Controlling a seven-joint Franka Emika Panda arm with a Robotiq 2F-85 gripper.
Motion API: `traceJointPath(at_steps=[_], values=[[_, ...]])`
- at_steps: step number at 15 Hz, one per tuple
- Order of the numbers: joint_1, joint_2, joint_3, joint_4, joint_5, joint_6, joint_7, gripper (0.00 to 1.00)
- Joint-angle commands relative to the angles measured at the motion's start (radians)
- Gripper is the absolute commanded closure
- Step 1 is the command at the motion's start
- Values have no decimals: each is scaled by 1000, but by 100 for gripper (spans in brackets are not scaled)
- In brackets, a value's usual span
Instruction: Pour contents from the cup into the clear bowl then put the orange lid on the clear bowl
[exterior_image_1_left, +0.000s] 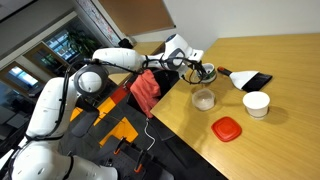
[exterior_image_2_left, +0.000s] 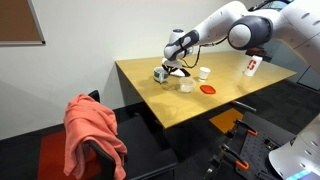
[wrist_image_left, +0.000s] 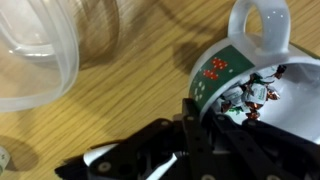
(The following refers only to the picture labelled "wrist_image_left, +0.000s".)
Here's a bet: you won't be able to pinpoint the green white candies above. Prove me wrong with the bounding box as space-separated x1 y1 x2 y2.
213 64 288 121

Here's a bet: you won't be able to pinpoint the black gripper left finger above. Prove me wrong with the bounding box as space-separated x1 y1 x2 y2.
88 98 218 180

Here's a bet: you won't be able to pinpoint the clear plastic bowl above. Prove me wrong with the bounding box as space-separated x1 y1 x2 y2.
0 0 80 113

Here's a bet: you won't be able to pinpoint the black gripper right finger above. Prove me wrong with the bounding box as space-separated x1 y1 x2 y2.
203 114 320 180

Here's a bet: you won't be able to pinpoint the white mug with green band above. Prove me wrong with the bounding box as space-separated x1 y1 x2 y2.
188 0 320 145

